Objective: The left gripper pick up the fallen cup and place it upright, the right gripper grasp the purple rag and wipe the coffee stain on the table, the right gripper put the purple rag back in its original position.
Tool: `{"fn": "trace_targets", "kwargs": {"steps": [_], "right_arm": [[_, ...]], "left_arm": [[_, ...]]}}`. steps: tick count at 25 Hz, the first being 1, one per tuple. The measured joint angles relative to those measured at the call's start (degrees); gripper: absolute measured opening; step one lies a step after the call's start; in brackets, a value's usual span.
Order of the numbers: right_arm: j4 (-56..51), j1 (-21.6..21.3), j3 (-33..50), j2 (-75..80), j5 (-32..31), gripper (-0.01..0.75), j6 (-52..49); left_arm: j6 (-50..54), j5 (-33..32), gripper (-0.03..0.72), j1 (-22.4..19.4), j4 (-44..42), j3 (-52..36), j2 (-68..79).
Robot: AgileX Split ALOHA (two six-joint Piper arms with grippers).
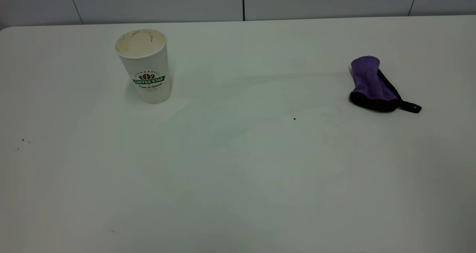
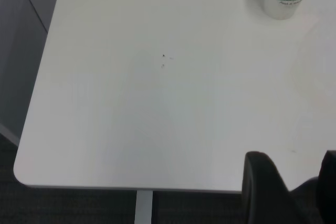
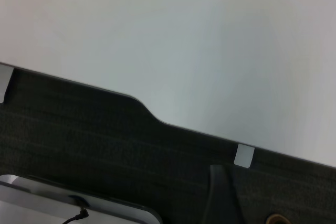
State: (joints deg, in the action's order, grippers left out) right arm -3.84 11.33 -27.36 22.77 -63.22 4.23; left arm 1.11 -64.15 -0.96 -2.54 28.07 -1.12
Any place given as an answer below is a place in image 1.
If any white paper coffee cup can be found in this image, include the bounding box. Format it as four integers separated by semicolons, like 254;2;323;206
115;29;172;104

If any purple black-edged cleaning cloth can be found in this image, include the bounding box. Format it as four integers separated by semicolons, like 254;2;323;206
349;56;422;114

